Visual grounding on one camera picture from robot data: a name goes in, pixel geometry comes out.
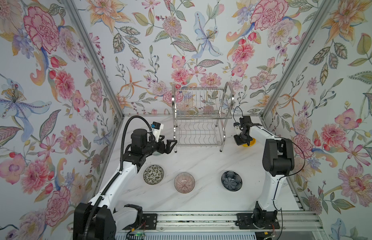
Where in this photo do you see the steel two-tier dish rack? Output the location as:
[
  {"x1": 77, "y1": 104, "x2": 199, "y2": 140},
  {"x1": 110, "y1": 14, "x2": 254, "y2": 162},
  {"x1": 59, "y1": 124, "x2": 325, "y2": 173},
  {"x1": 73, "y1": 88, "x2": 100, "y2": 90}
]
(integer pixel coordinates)
[{"x1": 171, "y1": 83, "x2": 235, "y2": 152}]

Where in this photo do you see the dark blue patterned bowl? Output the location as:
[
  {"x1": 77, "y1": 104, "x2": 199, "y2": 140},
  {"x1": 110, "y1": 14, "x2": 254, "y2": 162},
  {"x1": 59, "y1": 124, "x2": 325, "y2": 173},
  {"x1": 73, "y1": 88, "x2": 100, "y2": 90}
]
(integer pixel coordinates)
[{"x1": 221, "y1": 171, "x2": 243, "y2": 192}]

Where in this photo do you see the pink glass bowl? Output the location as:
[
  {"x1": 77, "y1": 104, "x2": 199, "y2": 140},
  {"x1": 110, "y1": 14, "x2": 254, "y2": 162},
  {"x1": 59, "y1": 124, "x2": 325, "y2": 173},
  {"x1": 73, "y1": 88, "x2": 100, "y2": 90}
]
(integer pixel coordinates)
[{"x1": 174, "y1": 173, "x2": 196, "y2": 194}]

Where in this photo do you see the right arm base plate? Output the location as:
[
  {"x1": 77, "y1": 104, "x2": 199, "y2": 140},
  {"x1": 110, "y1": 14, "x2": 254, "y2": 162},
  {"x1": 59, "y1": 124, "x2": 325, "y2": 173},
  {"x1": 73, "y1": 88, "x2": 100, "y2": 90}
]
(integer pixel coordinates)
[{"x1": 235, "y1": 211, "x2": 281, "y2": 231}]

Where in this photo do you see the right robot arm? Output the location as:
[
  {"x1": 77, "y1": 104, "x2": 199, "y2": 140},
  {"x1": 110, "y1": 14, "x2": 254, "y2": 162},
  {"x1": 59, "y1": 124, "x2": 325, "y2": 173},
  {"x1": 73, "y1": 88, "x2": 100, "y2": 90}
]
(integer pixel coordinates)
[{"x1": 234, "y1": 116, "x2": 295, "y2": 229}]

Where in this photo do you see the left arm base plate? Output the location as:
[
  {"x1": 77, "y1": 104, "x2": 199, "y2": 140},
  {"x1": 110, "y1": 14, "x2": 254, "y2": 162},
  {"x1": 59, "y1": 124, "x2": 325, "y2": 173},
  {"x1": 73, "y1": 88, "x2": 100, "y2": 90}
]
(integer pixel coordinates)
[{"x1": 136, "y1": 213, "x2": 158, "y2": 230}]

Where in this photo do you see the black corrugated cable hose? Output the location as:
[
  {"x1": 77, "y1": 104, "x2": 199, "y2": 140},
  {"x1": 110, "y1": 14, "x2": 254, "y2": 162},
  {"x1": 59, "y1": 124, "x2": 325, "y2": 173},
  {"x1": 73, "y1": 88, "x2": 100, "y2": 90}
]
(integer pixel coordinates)
[{"x1": 80, "y1": 115, "x2": 153, "y2": 240}]

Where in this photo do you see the green glass bowl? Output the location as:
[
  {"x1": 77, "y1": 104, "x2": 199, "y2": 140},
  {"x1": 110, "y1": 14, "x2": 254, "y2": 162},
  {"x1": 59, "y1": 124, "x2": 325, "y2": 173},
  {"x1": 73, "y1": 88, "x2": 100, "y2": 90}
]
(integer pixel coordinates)
[{"x1": 152, "y1": 151, "x2": 162, "y2": 156}]

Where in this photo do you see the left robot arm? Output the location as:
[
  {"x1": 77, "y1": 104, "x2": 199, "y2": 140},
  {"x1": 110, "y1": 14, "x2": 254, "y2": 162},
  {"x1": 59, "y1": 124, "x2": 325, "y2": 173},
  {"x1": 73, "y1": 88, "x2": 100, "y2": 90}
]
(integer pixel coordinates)
[{"x1": 73, "y1": 129, "x2": 177, "y2": 240}]

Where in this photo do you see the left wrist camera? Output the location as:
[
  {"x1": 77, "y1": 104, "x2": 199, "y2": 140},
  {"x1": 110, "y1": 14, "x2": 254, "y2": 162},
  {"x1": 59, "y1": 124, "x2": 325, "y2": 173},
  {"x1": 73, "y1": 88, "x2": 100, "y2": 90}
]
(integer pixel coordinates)
[{"x1": 151, "y1": 122, "x2": 164, "y2": 142}]

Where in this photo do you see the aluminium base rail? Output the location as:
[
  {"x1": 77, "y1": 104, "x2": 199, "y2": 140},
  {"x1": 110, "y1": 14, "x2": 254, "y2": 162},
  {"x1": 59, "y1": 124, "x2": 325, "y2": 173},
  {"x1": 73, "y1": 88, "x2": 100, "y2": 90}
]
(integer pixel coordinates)
[{"x1": 113, "y1": 210, "x2": 325, "y2": 232}]

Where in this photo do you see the black white speckled bowl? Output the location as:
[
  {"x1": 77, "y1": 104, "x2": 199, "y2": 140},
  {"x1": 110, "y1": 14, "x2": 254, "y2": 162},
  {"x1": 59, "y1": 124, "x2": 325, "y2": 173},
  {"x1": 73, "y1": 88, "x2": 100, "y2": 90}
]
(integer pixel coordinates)
[{"x1": 143, "y1": 165, "x2": 164, "y2": 185}]

